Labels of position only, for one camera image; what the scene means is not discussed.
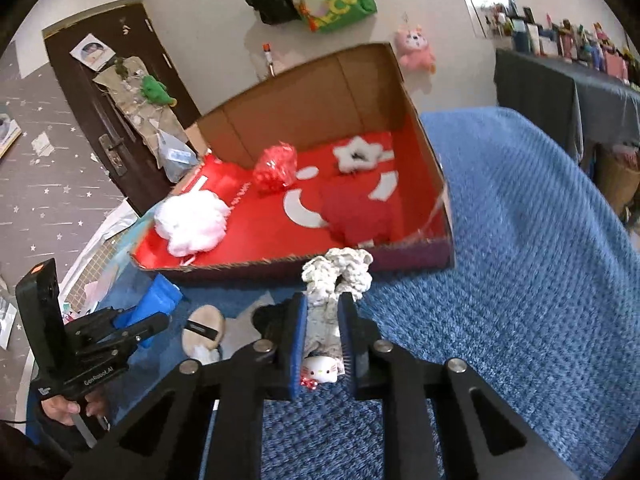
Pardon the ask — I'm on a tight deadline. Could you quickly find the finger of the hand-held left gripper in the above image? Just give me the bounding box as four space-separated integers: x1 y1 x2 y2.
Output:
75 312 170 361
62 306 133 343

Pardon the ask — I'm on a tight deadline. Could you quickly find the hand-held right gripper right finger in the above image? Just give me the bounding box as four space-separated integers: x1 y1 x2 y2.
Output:
336 292 581 480

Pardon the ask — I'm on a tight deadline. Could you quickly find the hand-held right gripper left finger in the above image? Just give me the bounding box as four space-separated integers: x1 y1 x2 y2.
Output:
65 292 308 480

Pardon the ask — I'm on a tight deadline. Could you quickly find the blue cloth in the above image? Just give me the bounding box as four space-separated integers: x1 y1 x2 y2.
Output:
134 274 183 351

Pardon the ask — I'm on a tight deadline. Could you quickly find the black scrunchie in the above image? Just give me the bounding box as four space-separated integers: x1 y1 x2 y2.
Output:
251 305 288 341

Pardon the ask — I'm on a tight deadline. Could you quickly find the white paper sachet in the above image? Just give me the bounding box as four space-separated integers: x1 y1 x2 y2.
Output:
220 305 266 356

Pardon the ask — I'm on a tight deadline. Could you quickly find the beige powder puff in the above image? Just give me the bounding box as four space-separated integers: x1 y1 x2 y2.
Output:
181 305 227 356

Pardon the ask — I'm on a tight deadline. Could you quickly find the white sock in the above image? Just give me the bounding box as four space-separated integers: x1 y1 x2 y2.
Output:
191 344 223 365

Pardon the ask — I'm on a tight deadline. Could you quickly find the cream scrunchie with cat charm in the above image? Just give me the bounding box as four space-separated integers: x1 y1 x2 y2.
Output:
299 247 374 392

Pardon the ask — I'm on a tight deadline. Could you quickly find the white mesh bath pouf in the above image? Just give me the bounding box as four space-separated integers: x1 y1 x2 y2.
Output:
152 191 230 257

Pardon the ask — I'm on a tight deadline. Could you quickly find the red heart plush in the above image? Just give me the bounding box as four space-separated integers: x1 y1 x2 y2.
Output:
319 184 401 247

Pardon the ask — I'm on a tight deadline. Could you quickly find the red mesh bath pouf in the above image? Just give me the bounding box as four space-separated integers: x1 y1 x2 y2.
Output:
251 141 298 193

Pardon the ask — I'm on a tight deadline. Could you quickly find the white fluffy star hair clip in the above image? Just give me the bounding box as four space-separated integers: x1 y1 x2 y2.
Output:
332 135 393 176

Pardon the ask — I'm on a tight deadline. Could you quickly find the cardboard box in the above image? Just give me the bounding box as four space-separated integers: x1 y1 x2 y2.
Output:
129 42 456 288

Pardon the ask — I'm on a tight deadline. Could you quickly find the person's left forearm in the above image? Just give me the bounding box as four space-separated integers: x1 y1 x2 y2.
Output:
0 417 81 480

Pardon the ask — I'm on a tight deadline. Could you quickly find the person's left hand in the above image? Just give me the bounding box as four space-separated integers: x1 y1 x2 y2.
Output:
39 387 108 428

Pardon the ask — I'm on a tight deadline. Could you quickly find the light blue sheet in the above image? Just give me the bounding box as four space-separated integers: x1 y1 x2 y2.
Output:
112 212 156 266

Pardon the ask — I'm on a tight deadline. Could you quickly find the white plastic sheet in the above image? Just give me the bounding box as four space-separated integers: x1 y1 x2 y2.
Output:
60 200 138 311

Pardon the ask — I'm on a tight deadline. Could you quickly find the blue knitted blanket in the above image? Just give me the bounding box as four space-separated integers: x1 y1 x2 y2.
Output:
25 106 640 480

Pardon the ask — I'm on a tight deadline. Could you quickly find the clear plastic bag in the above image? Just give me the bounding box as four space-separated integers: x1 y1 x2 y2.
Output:
156 129 201 183

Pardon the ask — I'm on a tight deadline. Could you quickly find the beige hanging door organizer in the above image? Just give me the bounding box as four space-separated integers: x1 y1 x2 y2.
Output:
92 55 198 183

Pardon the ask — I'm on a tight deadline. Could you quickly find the green plush toy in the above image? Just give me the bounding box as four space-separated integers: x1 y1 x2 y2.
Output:
139 75 178 107

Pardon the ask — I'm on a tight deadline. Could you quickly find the photo on door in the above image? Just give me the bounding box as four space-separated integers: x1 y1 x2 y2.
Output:
69 33 112 72

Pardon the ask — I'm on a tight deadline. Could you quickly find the dark brown door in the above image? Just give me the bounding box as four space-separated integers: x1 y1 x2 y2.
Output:
42 2 201 216

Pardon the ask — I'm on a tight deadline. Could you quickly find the pink plush toy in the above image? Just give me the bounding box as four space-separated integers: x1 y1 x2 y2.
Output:
392 27 437 73

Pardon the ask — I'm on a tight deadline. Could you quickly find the wicker basket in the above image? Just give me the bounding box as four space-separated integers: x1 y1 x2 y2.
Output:
597 145 640 216

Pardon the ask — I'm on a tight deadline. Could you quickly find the table with grey cloth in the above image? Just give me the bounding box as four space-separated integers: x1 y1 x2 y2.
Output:
494 47 640 161

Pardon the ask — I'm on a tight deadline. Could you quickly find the round pink charm with tassel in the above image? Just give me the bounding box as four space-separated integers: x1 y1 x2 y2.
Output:
297 0 321 31

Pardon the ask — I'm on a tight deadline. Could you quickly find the row of cosmetic bottles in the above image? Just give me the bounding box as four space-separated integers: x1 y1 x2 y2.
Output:
482 2 640 91

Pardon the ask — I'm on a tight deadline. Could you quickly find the metal door handle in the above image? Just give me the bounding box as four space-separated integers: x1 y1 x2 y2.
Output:
97 134 128 177

